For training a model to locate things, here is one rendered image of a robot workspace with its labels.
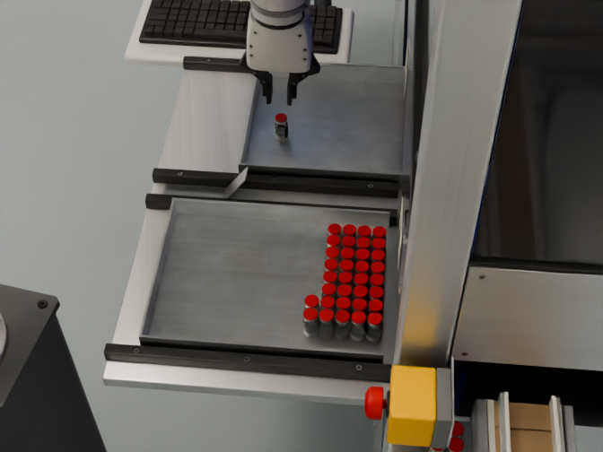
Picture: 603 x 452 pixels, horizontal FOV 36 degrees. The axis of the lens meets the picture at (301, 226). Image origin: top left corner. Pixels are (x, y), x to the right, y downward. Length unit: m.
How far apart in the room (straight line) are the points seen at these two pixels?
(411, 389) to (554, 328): 0.18
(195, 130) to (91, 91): 1.49
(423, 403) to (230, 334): 0.35
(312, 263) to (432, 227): 0.47
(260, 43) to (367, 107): 0.29
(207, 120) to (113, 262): 1.02
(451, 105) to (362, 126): 0.78
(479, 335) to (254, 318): 0.37
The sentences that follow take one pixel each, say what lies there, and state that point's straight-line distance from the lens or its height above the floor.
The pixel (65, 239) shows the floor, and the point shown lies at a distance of 2.68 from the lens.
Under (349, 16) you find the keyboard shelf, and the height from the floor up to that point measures 0.80.
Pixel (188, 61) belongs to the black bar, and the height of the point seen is 0.90.
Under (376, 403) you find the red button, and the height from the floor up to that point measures 1.01.
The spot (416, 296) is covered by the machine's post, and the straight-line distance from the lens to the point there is 1.06.
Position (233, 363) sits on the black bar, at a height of 0.90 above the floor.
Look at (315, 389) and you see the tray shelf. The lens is 1.30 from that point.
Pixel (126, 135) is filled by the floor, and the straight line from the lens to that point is 2.92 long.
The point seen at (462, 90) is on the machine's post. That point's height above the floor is 1.45.
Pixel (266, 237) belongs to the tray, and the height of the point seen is 0.88.
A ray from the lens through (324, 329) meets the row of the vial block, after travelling 1.32.
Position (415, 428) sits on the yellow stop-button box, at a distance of 1.13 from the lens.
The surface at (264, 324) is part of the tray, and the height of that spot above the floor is 0.88.
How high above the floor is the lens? 2.00
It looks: 50 degrees down
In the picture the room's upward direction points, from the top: 1 degrees counter-clockwise
